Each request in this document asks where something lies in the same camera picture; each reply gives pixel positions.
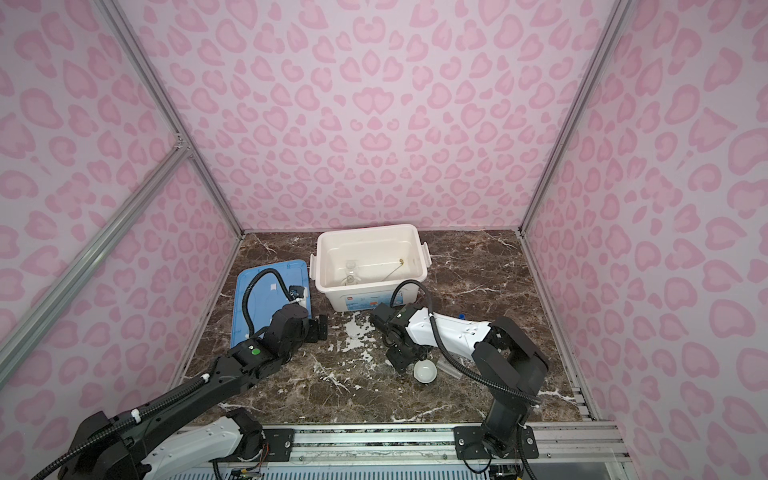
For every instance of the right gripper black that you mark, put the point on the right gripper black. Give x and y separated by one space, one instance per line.
397 364

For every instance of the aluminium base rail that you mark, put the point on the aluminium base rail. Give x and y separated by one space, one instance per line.
560 450

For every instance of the clear plastic test tube rack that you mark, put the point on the clear plastic test tube rack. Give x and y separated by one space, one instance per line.
448 368

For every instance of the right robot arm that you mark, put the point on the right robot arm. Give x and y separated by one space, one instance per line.
498 355

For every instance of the white ceramic evaporating dish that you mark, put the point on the white ceramic evaporating dish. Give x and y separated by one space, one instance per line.
425 371

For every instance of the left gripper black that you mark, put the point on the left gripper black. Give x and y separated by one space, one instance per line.
315 332

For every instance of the blue plastic bin lid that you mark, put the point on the blue plastic bin lid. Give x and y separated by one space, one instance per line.
266 296

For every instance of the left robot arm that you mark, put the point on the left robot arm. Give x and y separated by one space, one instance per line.
119 447

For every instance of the clear glass flask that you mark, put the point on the clear glass flask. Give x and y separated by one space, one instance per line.
350 279

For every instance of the white plastic storage bin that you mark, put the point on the white plastic storage bin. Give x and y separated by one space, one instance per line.
377 251

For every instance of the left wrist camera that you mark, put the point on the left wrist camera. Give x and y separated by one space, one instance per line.
297 294

